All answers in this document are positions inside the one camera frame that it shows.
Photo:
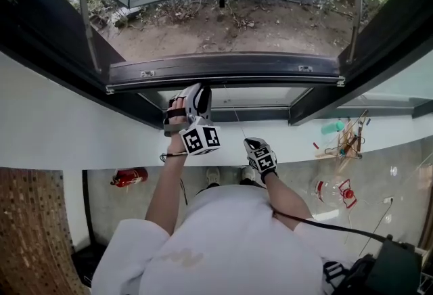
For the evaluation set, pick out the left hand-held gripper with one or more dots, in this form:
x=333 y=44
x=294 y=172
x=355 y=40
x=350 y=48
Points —
x=203 y=139

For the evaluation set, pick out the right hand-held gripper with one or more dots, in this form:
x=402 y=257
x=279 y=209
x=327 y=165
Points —
x=265 y=160

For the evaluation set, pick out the person's left forearm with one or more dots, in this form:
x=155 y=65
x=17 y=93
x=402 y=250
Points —
x=169 y=192

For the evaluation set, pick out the person's right forearm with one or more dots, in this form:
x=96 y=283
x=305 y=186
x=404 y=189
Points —
x=284 y=199

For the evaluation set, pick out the dark framed window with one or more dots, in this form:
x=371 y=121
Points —
x=220 y=63

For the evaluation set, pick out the person's left hand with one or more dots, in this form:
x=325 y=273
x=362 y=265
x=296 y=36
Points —
x=177 y=106

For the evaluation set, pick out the person's right white shoe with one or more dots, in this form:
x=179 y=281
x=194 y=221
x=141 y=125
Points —
x=247 y=174

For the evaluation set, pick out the person's white shoe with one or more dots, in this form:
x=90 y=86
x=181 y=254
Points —
x=247 y=174
x=213 y=176

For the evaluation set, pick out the person's left white shoe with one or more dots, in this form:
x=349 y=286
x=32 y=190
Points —
x=213 y=176

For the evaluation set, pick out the green bottle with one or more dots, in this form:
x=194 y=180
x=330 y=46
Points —
x=331 y=127

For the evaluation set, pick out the clear water jug red cap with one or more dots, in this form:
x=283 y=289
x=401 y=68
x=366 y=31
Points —
x=329 y=192

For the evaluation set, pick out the pile of clothes hangers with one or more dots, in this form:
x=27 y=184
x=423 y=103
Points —
x=345 y=146

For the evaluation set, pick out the red fire extinguisher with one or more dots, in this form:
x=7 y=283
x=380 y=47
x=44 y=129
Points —
x=130 y=177

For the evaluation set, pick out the person's white shirt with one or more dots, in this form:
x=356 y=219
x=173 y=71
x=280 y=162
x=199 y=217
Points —
x=220 y=246

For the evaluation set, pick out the small white power strip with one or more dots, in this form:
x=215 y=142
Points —
x=388 y=200

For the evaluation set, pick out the black backpack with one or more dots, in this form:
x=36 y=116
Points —
x=379 y=270

